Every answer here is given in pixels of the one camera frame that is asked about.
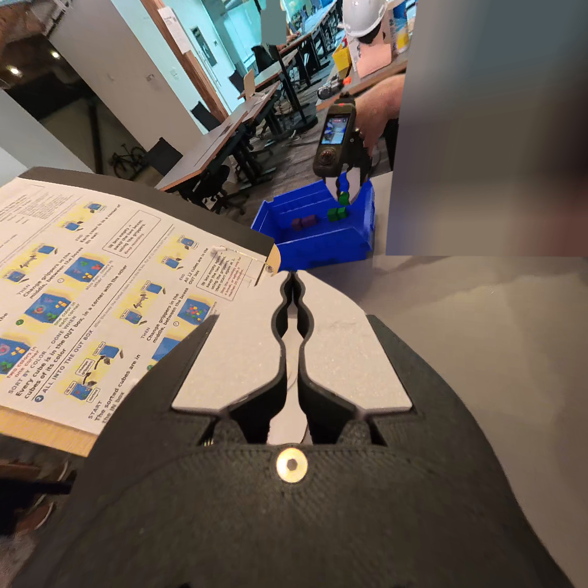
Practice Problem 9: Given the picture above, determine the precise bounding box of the blue white canister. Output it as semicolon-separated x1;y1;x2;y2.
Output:
390;0;410;53

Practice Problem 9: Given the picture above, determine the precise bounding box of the person's right hand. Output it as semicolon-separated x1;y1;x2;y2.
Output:
355;73;407;158

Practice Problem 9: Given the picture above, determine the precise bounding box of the white hard hat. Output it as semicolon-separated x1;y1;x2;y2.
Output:
343;0;389;38

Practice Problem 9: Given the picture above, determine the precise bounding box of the printed instruction sheet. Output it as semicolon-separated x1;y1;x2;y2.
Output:
0;177;269;436

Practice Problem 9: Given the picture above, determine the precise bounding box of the grey office desk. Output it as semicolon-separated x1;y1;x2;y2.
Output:
155;108;258;193
236;80;318;134

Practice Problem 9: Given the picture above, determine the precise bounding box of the instruction sheet on wooden board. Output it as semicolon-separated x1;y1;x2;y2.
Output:
0;166;282;458

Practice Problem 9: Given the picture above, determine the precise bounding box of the paper notice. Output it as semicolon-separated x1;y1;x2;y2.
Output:
160;7;192;54

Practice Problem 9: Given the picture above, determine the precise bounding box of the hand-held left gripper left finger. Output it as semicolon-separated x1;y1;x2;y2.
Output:
171;271;295;445

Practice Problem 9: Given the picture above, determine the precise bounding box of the black office chair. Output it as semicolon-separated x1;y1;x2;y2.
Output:
146;137;183;176
201;163;251;217
190;101;222;133

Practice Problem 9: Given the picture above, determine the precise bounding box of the person's brown shoe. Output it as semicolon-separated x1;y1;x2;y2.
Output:
16;462;70;536

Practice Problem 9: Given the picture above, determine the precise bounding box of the wooden pillar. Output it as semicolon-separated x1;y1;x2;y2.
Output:
140;0;230;121

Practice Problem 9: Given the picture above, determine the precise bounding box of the bicycle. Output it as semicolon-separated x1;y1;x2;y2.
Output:
110;144;149;181

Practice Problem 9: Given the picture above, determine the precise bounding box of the wood-edged work table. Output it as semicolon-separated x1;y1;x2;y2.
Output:
316;59;408;112

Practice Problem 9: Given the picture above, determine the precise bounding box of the yellow box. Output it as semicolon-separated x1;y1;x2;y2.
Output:
332;42;353;78

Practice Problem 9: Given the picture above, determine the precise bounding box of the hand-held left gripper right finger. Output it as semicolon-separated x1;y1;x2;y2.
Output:
296;271;413;445

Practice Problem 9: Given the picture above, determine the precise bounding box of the pink foam block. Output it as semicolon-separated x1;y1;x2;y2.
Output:
356;39;397;79

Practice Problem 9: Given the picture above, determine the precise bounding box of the blue plastic bin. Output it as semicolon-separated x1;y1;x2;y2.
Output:
251;179;376;273

